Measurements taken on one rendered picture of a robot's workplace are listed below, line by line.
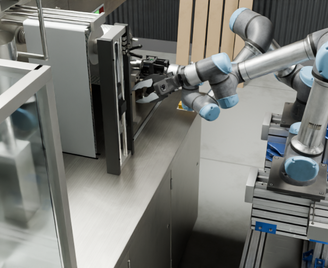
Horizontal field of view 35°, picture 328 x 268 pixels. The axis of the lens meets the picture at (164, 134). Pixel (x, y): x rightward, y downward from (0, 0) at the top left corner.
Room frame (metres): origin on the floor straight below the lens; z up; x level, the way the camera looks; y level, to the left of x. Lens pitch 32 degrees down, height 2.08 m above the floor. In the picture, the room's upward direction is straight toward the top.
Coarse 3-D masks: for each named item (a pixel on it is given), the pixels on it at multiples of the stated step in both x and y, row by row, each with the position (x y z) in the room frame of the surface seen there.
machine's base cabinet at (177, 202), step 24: (192, 144) 2.07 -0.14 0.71; (192, 168) 2.09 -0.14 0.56; (168, 192) 1.72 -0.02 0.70; (192, 192) 2.10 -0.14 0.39; (168, 216) 1.72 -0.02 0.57; (192, 216) 2.12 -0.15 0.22; (144, 240) 1.44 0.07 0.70; (168, 240) 1.72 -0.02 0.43; (144, 264) 1.43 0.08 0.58; (168, 264) 1.72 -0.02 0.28
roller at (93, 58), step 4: (100, 28) 1.83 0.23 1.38; (92, 32) 1.77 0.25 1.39; (96, 32) 1.80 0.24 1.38; (100, 32) 1.83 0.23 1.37; (92, 36) 1.76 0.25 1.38; (96, 36) 1.80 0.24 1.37; (100, 36) 1.83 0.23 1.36; (92, 40) 1.76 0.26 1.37; (88, 44) 1.73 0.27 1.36; (92, 44) 1.76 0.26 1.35; (88, 48) 1.73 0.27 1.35; (92, 48) 1.76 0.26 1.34; (88, 52) 1.72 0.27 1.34; (92, 52) 1.75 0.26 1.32; (88, 56) 1.72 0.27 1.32; (92, 56) 1.75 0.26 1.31; (96, 56) 1.78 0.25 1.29; (92, 60) 1.75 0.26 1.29; (96, 60) 1.78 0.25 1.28
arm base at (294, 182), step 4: (284, 160) 1.69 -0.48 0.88; (280, 168) 1.69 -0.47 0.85; (284, 168) 1.66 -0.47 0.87; (280, 172) 1.67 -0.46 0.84; (284, 172) 1.66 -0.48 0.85; (280, 176) 1.67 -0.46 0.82; (284, 176) 1.64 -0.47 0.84; (288, 176) 1.64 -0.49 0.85; (316, 176) 1.64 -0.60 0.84; (284, 180) 1.64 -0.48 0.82; (288, 180) 1.63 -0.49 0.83; (292, 180) 1.62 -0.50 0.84; (296, 180) 1.61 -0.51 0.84; (308, 180) 1.61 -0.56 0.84; (312, 180) 1.62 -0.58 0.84; (316, 180) 1.64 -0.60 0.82; (292, 184) 1.62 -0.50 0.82; (296, 184) 1.61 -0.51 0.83; (300, 184) 1.61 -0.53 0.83; (304, 184) 1.61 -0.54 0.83; (308, 184) 1.61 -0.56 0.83; (312, 184) 1.62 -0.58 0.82
